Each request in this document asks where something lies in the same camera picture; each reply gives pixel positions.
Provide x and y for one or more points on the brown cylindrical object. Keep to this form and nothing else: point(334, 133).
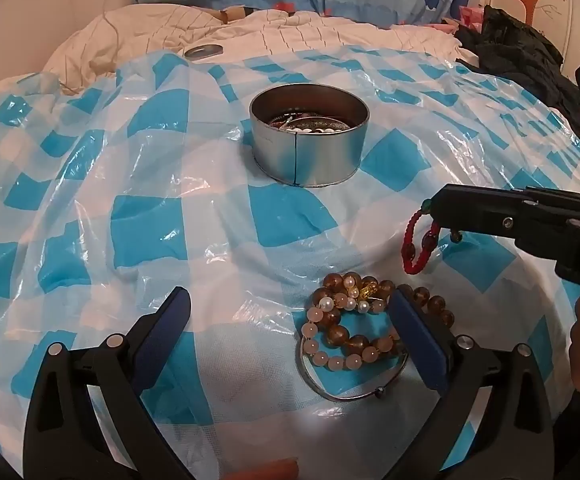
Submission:
point(230, 14)

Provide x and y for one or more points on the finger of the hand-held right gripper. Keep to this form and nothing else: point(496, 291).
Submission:
point(489, 212)
point(569, 197)

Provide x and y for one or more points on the silver bangle with clasp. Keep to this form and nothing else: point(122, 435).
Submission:
point(349, 398)

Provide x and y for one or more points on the pink printed cloth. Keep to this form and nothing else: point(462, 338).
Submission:
point(469, 17)

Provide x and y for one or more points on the blue checkered plastic sheet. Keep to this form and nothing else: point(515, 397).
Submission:
point(170, 185)

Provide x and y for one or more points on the grey oval object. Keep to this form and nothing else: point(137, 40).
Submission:
point(203, 51)

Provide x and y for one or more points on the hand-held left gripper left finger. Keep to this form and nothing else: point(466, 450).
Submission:
point(167, 330)

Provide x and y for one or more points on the orange blurred object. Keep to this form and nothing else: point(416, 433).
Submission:
point(270, 470)

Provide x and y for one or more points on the black crumpled garment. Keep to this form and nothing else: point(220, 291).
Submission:
point(509, 45)

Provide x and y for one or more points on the white quilt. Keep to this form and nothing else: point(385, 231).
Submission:
point(270, 30)

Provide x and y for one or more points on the round metal tin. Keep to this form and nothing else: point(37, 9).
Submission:
point(310, 155)

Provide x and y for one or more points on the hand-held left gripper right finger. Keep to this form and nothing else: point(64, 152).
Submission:
point(417, 340)

